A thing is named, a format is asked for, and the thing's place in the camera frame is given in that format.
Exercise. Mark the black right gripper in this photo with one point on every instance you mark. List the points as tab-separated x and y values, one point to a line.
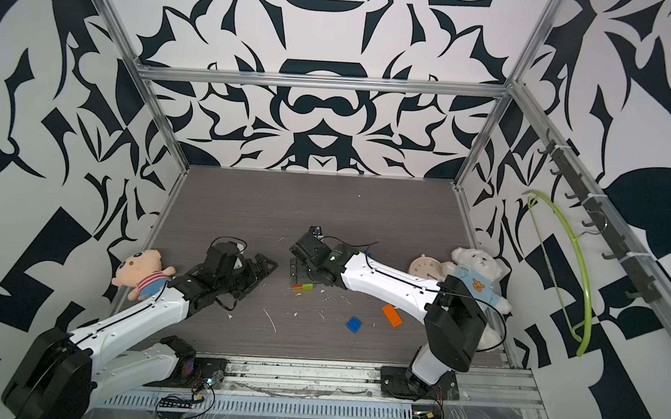
296	270

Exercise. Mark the green plastic hoop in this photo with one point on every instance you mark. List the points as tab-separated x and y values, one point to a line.
580	329

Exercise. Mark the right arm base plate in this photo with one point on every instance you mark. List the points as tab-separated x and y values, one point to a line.
400	383

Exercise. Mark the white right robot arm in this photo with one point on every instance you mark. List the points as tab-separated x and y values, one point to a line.
452	318

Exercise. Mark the orange lego brick right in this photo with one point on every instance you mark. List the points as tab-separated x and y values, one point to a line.
392	316

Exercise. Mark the white cable duct strip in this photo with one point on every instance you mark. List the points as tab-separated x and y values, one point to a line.
267	406

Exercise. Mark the blue lego brick near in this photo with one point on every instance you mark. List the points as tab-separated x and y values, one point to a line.
354	325

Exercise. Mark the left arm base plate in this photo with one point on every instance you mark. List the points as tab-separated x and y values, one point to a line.
195	373

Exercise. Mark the white teddy bear plush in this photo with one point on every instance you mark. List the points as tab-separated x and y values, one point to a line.
480	272

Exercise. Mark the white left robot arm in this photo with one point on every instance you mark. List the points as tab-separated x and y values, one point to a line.
66	374

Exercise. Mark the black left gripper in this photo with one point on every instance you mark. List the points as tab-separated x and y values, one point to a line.
257	275

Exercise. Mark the black wall hook rack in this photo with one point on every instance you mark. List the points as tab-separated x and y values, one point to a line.
589	196

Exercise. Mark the pink pig plush toy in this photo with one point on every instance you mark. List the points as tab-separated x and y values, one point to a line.
144	274

